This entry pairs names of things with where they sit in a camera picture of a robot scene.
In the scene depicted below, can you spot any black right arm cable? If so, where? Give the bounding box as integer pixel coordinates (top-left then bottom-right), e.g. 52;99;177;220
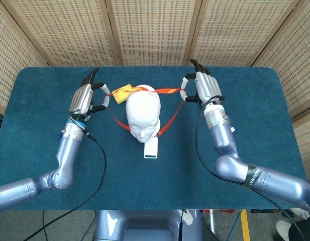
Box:
196;95;307;241

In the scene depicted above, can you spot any white perforated plate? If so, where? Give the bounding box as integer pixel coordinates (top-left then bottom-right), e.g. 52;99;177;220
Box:
182;209;195;226

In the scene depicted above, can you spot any white shoe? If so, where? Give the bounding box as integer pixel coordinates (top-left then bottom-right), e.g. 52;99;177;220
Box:
290;207;310;219
276;220;293;239

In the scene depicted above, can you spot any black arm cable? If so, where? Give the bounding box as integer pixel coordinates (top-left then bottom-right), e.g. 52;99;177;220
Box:
196;95;307;241
23;132;107;241

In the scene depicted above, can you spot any blue carpet table cover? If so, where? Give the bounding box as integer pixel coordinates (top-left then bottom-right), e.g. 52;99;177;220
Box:
0;66;307;211

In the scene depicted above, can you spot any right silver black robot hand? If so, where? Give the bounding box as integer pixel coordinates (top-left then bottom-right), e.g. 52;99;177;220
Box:
179;59;226;105

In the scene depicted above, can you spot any white mannequin head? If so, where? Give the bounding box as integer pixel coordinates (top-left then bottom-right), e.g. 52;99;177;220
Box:
125;84;162;143

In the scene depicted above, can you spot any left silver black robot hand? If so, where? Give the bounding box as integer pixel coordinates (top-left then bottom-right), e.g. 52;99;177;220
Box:
68;67;112;117

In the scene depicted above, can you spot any yellow sponge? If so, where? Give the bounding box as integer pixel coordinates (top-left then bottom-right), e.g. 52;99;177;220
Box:
111;83;133;104

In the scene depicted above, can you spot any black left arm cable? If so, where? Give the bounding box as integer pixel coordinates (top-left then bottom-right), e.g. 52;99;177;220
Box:
23;132;107;241

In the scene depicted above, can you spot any blue-grey robot torso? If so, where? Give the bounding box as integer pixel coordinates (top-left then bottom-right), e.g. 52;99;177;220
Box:
94;209;203;241

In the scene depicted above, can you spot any blue floor cable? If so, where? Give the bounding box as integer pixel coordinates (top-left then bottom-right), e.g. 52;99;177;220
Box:
229;210;243;241

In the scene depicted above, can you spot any orange lanyard with white badge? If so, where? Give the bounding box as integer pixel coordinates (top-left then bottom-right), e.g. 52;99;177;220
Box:
107;86;187;159

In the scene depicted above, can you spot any yellow floor tape strip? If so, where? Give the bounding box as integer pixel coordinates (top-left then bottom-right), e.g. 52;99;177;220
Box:
240;209;251;241

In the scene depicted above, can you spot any woven bamboo folding screen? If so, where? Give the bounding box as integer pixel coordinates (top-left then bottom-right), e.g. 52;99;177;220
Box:
0;0;310;166

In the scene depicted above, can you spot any black torso cable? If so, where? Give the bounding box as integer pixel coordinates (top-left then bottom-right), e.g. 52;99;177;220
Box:
178;210;184;241

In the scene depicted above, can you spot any black floor cable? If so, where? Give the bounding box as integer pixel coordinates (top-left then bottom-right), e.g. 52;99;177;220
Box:
42;210;49;241

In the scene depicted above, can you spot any grey metal table leg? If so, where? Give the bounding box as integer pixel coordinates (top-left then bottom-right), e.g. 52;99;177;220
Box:
208;209;218;235

